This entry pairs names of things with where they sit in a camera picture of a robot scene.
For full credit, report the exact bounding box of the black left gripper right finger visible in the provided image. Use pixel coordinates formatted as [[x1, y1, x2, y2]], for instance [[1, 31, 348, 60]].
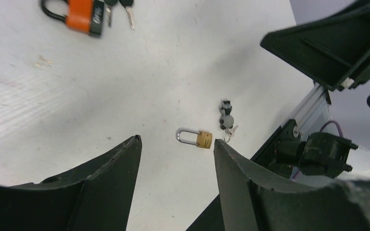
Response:
[[214, 140, 370, 231]]

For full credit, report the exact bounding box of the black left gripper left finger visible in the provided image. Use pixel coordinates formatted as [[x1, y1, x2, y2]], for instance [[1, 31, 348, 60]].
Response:
[[0, 135, 142, 231]]

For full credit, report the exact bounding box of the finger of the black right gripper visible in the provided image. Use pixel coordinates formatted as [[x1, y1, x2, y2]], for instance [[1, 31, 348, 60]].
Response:
[[260, 0, 370, 91]]

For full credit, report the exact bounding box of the silver key with rings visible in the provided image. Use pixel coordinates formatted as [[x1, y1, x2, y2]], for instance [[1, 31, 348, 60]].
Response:
[[223, 125, 238, 143]]

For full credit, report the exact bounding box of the brass long-shackle padlock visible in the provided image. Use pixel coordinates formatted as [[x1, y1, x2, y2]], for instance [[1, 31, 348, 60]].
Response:
[[176, 128, 213, 149]]

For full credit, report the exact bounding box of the orange Opel padlock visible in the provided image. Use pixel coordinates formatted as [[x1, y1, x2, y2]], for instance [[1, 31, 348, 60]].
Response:
[[40, 0, 105, 38]]

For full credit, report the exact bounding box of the black-headed silver spare key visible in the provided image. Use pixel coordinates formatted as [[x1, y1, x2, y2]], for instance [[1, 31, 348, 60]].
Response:
[[119, 0, 135, 30]]

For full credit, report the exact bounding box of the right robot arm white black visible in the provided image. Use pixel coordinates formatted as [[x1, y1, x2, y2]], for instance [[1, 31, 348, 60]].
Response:
[[255, 0, 370, 180]]

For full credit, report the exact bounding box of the aluminium frame rail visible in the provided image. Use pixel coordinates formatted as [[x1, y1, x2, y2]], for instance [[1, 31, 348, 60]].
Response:
[[287, 83, 330, 133]]

